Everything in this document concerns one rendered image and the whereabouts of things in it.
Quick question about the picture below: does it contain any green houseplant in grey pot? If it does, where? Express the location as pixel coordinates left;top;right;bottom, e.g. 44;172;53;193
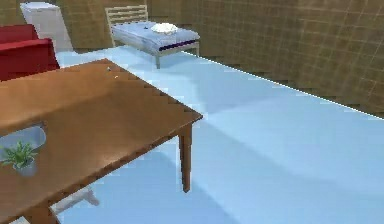
0;140;38;178

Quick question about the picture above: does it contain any pale blue bed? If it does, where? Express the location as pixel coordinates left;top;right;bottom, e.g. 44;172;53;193
105;4;201;70

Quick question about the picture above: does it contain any white pillow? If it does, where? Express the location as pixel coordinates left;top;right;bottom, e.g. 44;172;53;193
150;22;179;35

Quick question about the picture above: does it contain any brown wooden table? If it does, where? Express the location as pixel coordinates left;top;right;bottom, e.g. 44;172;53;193
0;58;204;224

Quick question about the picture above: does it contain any pale grey chair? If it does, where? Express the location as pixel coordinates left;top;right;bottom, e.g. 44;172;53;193
0;125;101;217

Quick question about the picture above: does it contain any white cabinet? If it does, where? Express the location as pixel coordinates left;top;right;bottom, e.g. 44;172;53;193
19;1;74;53

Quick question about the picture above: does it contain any red sofa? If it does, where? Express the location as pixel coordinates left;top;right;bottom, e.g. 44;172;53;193
0;23;61;82

